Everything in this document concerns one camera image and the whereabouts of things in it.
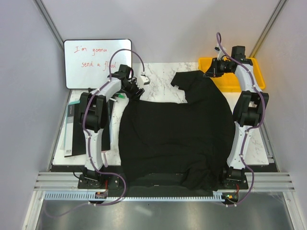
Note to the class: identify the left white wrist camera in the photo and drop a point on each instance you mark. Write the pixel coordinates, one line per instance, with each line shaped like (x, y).
(143, 80)

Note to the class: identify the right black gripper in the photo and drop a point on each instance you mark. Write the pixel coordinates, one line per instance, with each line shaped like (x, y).
(213, 72)

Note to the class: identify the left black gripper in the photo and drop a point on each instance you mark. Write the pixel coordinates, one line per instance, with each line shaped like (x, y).
(136, 96)

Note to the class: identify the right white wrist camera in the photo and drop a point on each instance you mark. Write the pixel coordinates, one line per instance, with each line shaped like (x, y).
(220, 53)

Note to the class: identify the teal and white packaging board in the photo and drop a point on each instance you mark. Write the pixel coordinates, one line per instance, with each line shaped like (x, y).
(73, 135)

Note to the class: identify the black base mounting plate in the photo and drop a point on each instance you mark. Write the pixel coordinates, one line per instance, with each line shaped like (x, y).
(159, 180)

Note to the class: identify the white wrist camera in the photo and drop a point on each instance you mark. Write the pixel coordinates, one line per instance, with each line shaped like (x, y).
(220, 53)
(143, 80)

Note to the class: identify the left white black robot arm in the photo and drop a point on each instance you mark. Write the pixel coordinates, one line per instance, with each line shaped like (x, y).
(94, 113)

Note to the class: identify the white slotted cable duct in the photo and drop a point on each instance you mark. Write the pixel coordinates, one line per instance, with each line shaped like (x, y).
(107, 196)

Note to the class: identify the aluminium frame rail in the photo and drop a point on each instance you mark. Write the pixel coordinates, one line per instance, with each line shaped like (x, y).
(263, 182)

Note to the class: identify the white whiteboard with red writing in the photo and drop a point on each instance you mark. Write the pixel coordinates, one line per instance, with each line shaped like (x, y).
(87, 62)

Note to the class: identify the yellow plastic bin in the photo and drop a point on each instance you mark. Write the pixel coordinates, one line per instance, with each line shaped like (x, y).
(229, 82)

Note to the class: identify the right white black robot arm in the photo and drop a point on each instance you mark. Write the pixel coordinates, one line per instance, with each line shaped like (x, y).
(249, 111)

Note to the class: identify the black long sleeve shirt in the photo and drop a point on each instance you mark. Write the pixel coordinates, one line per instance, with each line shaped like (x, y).
(194, 138)

